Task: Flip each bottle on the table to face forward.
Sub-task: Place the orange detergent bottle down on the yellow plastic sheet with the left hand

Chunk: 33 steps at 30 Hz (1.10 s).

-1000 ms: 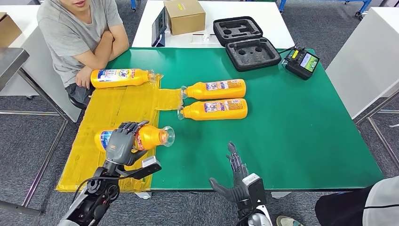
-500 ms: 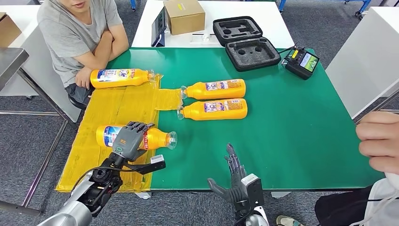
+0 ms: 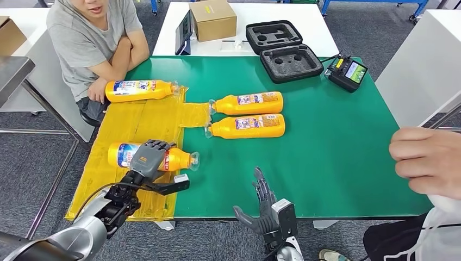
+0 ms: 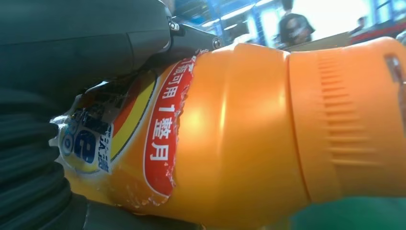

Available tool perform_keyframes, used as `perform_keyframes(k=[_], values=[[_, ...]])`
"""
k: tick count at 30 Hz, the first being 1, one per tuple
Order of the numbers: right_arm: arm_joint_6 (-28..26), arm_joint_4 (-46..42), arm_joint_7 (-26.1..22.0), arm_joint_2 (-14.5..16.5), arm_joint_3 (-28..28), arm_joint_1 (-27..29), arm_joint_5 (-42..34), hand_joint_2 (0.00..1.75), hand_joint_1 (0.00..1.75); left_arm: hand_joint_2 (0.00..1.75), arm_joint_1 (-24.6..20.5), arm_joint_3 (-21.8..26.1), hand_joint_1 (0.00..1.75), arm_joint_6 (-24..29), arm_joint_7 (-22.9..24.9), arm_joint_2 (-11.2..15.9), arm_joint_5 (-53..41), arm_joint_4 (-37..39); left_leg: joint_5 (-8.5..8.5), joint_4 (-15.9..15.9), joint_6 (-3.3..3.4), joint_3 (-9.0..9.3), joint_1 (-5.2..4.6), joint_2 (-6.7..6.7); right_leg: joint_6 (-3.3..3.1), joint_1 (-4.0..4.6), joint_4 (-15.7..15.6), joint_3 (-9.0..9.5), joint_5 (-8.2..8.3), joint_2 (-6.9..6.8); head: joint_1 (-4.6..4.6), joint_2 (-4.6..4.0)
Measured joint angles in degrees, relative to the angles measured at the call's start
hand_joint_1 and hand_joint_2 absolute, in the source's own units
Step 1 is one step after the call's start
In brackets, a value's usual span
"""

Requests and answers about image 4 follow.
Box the person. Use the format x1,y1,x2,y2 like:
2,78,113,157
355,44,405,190
349,16,366,36
278,0,316,48

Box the blue metal cart frame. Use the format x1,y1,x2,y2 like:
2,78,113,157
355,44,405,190
172,0,280,45

